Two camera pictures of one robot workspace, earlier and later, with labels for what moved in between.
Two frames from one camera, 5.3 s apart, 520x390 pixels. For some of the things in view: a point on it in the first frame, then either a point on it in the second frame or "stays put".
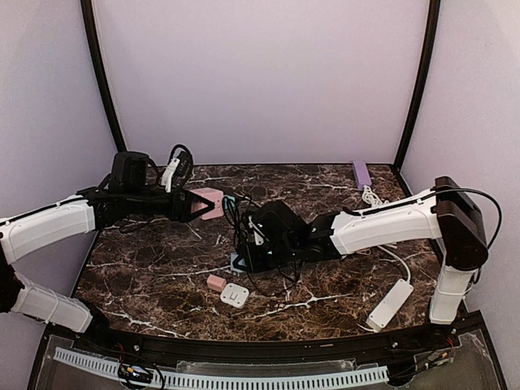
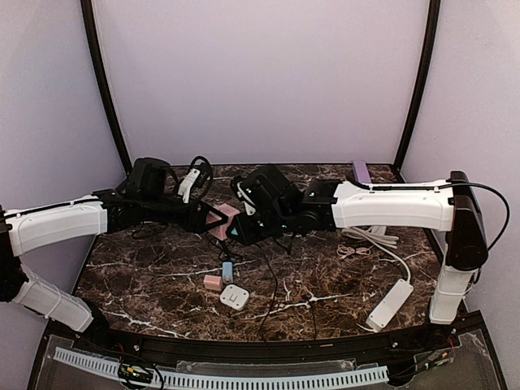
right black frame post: [422, 85] stays put
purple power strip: [361, 175] stays put
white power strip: [389, 305] stays put
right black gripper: [247, 242] to [247, 229]
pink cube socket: [214, 195] to [219, 231]
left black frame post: [99, 62] stays put
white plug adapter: [234, 295] stays put
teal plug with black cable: [231, 210] to [275, 296]
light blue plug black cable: [232, 209] to [227, 267]
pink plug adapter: [216, 283] stays put
